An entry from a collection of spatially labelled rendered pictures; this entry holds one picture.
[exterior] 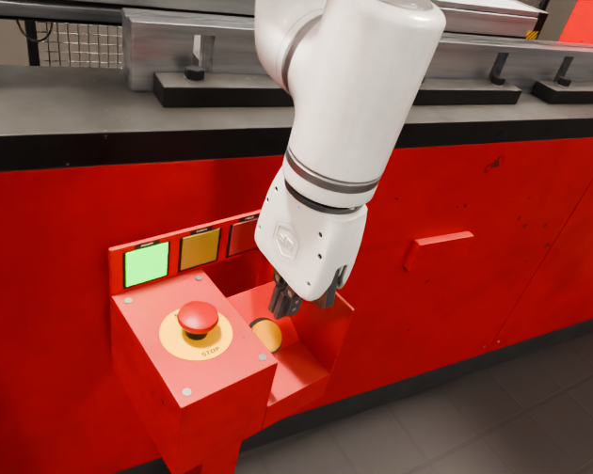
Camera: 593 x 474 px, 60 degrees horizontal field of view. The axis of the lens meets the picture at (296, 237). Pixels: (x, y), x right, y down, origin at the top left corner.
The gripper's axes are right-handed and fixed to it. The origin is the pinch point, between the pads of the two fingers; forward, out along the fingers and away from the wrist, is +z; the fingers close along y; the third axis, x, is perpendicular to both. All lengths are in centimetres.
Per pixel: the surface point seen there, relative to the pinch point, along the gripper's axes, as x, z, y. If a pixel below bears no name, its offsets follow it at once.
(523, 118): 64, -6, -14
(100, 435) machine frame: -12, 57, -22
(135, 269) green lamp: -12.8, -0.3, -9.7
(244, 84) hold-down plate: 12.4, -7.9, -31.5
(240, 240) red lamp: 0.1, -0.1, -9.8
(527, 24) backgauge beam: 108, -11, -45
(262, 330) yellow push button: -0.7, 6.8, -1.4
